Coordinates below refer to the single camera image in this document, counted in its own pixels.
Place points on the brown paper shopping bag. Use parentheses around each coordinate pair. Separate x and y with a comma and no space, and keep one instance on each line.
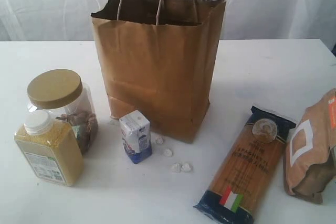
(158,57)

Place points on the clear jar gold lid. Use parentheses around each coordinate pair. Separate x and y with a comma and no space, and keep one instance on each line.
(65,97)

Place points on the yellow grain bottle white cap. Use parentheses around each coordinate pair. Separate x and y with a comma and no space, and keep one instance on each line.
(50,147)

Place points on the brown kraft pouch orange label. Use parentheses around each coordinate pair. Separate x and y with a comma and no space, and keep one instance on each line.
(309,162)

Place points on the white crumpled paper ball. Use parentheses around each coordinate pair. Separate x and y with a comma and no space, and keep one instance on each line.
(176,168)
(159,140)
(167,152)
(186,167)

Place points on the small blue white milk carton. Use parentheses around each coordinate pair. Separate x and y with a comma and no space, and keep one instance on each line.
(136,136)

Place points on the spaghetti package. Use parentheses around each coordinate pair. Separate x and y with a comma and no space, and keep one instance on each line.
(245,174)

